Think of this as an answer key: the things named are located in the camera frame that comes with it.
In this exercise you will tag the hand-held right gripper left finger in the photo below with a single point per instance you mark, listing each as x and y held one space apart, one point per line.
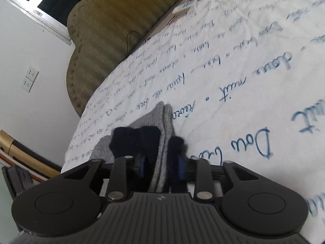
142 167

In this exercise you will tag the white wall socket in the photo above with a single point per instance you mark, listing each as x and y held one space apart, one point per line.
30 79

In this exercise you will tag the grey and navy knit sweater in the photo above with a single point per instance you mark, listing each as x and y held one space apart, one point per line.
162 122

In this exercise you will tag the white framed window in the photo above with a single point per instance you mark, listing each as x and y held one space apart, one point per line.
38 2

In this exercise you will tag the olive green padded headboard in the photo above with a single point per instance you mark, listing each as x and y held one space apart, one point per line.
114 30

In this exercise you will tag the white script-printed bed sheet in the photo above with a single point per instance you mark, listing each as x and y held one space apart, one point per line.
241 81

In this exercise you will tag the black flat case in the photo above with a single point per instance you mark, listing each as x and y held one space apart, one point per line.
17 181

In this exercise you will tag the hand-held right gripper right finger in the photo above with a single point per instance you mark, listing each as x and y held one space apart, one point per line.
181 168

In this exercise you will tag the gold metal tube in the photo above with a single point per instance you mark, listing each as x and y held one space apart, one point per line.
22 150

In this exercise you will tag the brown cardboard sheet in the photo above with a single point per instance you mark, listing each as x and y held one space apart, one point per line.
167 20

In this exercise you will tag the white remote control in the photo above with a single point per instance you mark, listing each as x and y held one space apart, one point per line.
184 7

